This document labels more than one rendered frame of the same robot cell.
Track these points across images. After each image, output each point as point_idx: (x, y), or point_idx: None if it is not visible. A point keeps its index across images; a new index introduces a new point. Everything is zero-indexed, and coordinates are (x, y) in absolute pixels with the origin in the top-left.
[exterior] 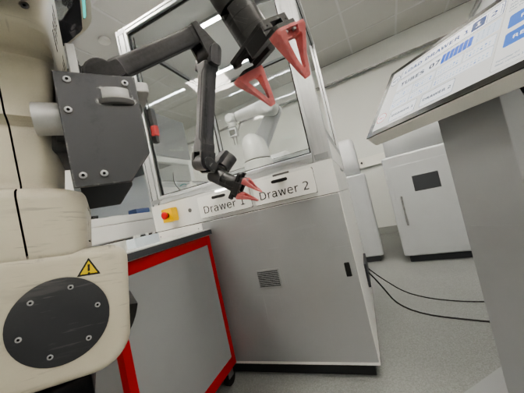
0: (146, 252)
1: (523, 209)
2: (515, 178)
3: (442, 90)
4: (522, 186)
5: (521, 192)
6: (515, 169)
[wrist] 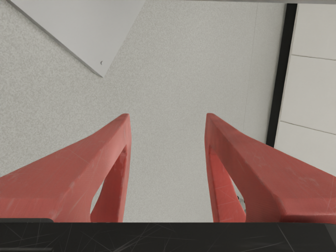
0: None
1: (286, 0)
2: (321, 0)
3: None
4: (311, 3)
5: (304, 2)
6: (332, 3)
